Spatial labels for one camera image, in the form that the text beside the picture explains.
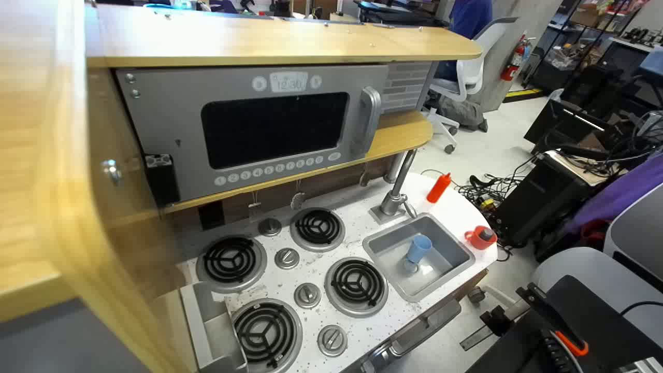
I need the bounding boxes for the toy kitchen sink playset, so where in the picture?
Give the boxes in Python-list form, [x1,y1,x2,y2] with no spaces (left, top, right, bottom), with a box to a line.
[174,169,502,373]

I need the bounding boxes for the blue plastic cup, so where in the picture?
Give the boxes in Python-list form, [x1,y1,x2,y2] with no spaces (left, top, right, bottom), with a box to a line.
[402,231,436,268]

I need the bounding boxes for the tangled cables by chair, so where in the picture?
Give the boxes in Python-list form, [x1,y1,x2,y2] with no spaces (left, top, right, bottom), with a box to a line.
[421,163,540,216]

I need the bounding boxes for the black metal shelf rack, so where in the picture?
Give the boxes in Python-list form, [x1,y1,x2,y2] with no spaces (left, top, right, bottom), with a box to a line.
[526,0,651,95]

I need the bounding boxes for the silver round bolt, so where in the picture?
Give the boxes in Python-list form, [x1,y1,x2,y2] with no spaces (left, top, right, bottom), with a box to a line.
[99,158,124,186]

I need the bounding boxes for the person in blue shirt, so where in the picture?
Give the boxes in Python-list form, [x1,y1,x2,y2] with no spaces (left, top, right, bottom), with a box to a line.
[441,0,496,81]

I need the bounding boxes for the purple cloth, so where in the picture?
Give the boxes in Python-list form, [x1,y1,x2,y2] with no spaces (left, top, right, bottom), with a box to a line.
[566,152,663,239]

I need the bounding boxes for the grey toy microwave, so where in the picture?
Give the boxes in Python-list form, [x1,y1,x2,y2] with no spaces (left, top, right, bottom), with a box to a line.
[113,61,439,206]

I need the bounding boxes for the black coil stove burner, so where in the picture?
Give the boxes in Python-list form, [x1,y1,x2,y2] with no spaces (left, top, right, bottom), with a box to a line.
[289,204,348,254]
[231,295,304,373]
[324,254,390,319]
[195,234,270,293]

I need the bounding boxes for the wooden toy kitchen frame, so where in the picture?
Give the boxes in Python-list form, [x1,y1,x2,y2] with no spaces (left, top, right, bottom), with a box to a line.
[0,0,485,373]

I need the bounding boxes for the black equipment box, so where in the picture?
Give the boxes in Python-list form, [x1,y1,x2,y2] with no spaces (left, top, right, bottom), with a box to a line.
[494,150,596,250]

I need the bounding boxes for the grey toy faucet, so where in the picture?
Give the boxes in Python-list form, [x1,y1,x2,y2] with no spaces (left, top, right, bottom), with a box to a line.
[368,146,419,223]

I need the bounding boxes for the orange cup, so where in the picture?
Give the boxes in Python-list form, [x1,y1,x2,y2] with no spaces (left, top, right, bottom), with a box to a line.
[463,223,499,252]

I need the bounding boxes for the red fire extinguisher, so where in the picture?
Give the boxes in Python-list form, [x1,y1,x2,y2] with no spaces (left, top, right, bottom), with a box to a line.
[499,31,534,83]

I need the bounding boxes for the grey round stove knob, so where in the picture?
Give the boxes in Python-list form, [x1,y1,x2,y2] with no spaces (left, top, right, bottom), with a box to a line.
[274,246,303,272]
[257,216,283,238]
[316,323,350,361]
[292,280,324,310]

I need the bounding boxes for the grey toy sink basin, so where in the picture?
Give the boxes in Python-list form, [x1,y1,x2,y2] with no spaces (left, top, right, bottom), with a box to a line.
[361,214,476,304]

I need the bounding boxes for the black monitor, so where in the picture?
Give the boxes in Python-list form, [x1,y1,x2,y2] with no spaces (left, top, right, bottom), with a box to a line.
[523,59,644,154]

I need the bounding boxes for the white office chair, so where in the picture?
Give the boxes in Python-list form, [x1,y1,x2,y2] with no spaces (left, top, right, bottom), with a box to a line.
[422,17,521,154]

